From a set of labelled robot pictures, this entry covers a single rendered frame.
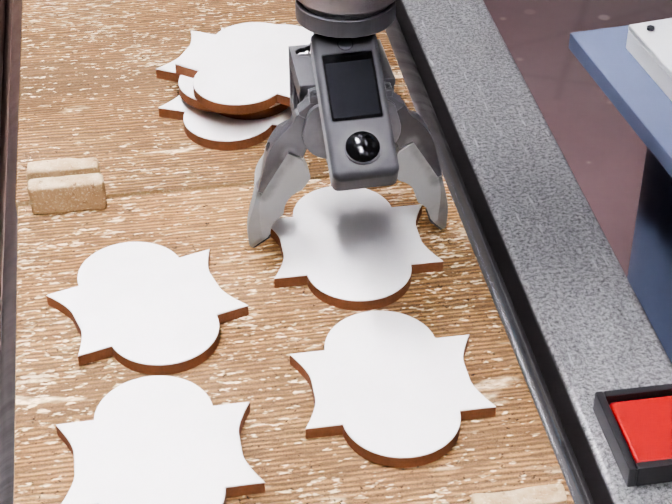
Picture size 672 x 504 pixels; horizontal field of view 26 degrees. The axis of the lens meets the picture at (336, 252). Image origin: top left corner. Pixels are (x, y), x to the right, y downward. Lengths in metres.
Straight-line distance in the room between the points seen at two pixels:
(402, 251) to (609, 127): 2.00
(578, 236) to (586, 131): 1.87
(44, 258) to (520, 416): 0.39
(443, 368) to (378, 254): 0.14
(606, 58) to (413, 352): 0.60
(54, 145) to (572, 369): 0.49
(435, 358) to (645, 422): 0.15
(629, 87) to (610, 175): 1.45
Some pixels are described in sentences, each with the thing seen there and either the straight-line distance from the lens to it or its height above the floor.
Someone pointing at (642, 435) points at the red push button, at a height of 0.93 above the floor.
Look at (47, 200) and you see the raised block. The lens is 1.18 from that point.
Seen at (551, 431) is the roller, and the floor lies 0.92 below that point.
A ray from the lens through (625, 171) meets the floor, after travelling 2.95.
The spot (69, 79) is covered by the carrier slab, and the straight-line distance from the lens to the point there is 1.37.
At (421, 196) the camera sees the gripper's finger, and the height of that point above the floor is 0.98.
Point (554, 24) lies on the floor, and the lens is 3.46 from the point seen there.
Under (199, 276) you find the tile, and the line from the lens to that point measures 1.09.
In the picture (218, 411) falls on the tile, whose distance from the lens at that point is 0.98.
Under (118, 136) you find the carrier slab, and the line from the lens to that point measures 1.28.
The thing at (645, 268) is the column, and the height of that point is 0.65.
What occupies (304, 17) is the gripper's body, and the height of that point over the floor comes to 1.14.
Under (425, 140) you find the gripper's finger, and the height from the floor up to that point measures 1.03.
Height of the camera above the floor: 1.62
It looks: 37 degrees down
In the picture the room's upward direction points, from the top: straight up
